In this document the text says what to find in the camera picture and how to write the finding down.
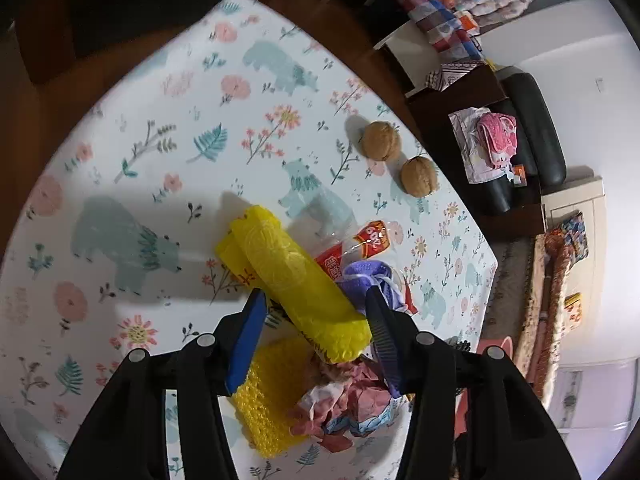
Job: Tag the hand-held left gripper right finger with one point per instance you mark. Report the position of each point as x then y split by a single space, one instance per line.
385 350

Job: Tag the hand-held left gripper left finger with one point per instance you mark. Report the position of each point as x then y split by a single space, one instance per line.
245 345

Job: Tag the purple cloth item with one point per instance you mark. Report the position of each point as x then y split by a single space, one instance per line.
362 282

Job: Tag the yellow embossed plastic wrapper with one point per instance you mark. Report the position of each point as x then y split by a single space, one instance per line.
290 275

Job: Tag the pink plastic bucket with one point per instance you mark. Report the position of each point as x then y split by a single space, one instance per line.
495 347

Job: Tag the crumpled red snack wrapper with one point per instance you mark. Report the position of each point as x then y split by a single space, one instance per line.
340 400

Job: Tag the clear wrapper with red label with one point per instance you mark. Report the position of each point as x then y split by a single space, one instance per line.
372 240

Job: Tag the bed with lace cover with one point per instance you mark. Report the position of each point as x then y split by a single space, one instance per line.
510 285

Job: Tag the rolled floral quilt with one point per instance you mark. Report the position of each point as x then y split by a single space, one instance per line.
550 320

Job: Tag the walnut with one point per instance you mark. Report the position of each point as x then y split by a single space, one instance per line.
381 141
420 176

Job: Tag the yellow printed pillow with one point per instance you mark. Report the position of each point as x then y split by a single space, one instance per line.
574 307

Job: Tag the white pink cloth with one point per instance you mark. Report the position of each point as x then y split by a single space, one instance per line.
467 155

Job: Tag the colourful printed pillow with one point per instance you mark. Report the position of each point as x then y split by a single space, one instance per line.
567 235

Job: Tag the cream bed headboard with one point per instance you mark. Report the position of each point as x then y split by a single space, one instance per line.
590 270

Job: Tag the small orange box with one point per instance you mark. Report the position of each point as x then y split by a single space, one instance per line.
520 175

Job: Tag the pink folded clothes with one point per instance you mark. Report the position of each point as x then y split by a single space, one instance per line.
497 137

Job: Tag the floral tablecloth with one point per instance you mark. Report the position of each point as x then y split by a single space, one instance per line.
150 110

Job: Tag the black leather armchair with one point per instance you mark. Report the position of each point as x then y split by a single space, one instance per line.
125 5
540 125

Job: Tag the patterned hanging cloth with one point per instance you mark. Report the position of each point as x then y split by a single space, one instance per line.
450 76

